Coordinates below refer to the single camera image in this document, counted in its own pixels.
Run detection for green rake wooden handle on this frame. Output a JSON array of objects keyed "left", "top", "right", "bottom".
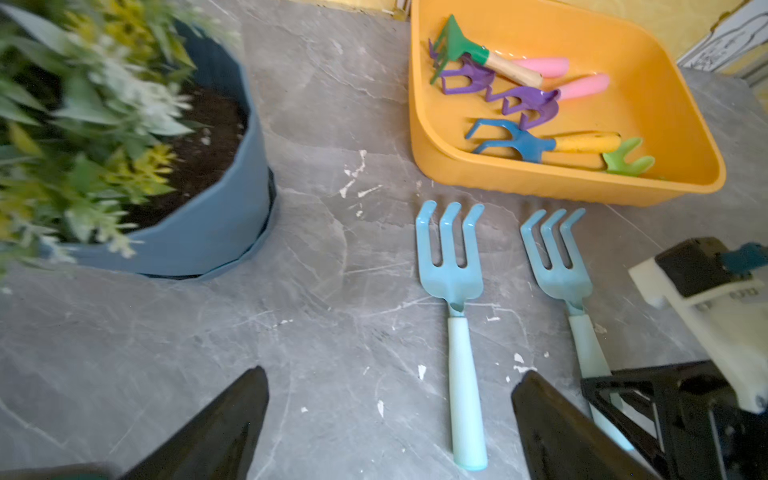
[{"left": 430, "top": 15, "right": 543, "bottom": 88}]

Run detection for light green tool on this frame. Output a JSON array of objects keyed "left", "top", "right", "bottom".
[{"left": 601, "top": 137, "right": 656, "bottom": 177}]

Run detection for light blue hand rake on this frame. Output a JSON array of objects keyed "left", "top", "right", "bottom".
[
  {"left": 520, "top": 207, "right": 637, "bottom": 452},
  {"left": 415, "top": 200, "right": 488, "bottom": 471}
]

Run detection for artificial green white plant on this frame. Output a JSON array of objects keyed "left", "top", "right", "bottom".
[{"left": 1, "top": 1, "right": 238, "bottom": 269}]

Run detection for blue cultivator yellow handle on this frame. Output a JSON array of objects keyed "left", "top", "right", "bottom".
[{"left": 465, "top": 119, "right": 622, "bottom": 164}]

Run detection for orange plastic storage box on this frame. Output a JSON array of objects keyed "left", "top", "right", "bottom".
[{"left": 409, "top": 1, "right": 726, "bottom": 207}]

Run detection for purple rake pink handle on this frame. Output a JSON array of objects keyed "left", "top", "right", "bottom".
[{"left": 485, "top": 74, "right": 610, "bottom": 131}]

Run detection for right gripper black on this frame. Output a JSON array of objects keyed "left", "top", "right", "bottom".
[{"left": 511, "top": 361, "right": 767, "bottom": 479}]

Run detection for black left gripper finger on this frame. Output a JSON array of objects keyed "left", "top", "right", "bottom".
[{"left": 123, "top": 366, "right": 269, "bottom": 479}]

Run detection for blue faceted plant pot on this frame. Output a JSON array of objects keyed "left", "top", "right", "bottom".
[{"left": 72, "top": 24, "right": 277, "bottom": 280}]

